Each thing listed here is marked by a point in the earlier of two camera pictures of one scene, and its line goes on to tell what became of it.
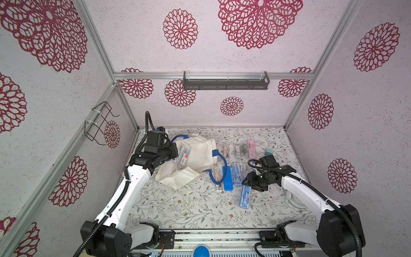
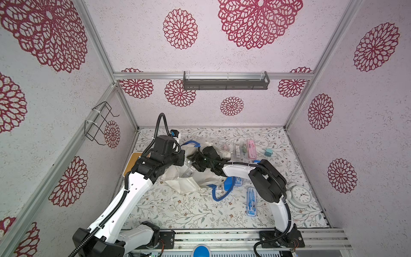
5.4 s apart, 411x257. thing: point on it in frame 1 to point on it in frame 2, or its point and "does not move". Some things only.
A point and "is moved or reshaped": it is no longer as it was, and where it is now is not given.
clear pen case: [237, 147] does not move
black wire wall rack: [95, 128] does not move
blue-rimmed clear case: [228, 179] does not move
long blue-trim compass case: [245, 197] to [251, 202]
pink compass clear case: [226, 150] does not move
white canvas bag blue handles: [195, 155] is moved or reshaped
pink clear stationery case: [251, 147] does not move
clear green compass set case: [244, 150] does not move
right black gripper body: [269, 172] to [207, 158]
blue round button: [201, 251] does not move
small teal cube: [268, 151] does not move
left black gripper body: [168, 152] to [176, 159]
